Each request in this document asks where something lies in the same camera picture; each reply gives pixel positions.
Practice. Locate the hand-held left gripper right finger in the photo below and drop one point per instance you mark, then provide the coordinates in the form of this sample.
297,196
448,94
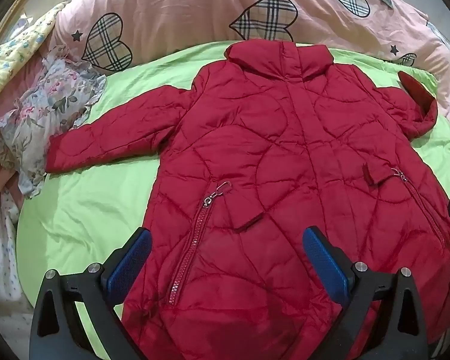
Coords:
322,258

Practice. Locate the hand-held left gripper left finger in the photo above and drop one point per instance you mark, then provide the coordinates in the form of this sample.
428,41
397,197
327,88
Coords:
131,258

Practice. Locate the red quilted jacket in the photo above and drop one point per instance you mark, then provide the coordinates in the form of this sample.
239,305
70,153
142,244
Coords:
277,138

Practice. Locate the green bed sheet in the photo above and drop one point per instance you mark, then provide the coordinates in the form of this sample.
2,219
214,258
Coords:
97,202

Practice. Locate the white dotted cloth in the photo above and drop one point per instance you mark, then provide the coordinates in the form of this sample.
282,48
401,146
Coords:
3,270

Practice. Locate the grey floral ruffled cloth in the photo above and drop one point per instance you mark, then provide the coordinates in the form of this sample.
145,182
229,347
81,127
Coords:
48,97

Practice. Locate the yellow floral cloth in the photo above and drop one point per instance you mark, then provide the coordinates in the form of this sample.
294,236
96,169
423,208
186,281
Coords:
18,48

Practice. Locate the pink quilt with plaid hearts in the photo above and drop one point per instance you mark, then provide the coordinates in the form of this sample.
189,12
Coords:
172,3

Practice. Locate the wooden bed frame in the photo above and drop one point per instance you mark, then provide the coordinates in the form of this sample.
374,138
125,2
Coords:
12,13

